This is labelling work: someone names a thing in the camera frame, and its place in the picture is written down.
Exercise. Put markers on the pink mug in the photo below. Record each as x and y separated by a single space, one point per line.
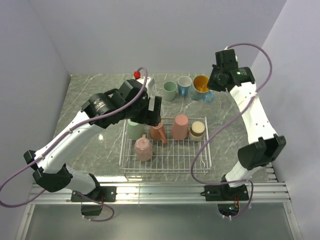
143 149

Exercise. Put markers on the short green plastic cup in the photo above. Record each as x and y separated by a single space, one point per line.
170 89

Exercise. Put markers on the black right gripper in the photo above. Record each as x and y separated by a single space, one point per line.
211 84

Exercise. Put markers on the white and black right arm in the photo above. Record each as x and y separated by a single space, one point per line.
264 144

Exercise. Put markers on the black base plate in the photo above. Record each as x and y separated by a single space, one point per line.
104 194
225 193

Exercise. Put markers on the aluminium mounting rail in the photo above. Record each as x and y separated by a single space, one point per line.
131 193

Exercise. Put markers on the cream and brown ceramic cup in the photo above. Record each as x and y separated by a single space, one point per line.
196 131

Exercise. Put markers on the tall pink plastic cup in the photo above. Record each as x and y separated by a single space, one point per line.
180 127

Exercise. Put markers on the tall green plastic cup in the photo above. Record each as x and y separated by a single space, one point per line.
135 130

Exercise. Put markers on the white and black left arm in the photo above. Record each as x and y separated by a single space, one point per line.
51 172

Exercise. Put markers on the white wire dish rack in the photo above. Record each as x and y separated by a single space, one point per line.
175 156

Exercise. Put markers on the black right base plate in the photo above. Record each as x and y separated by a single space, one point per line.
225 193

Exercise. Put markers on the orange floral mug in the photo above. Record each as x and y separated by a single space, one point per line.
158 133

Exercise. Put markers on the blue mug, white inside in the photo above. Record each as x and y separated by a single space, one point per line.
183 85

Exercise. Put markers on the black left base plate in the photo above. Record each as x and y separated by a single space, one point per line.
104 194

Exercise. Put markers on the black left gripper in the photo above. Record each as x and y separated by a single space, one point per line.
150 117

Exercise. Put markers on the blue mug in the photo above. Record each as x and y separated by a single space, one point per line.
199 91
183 85

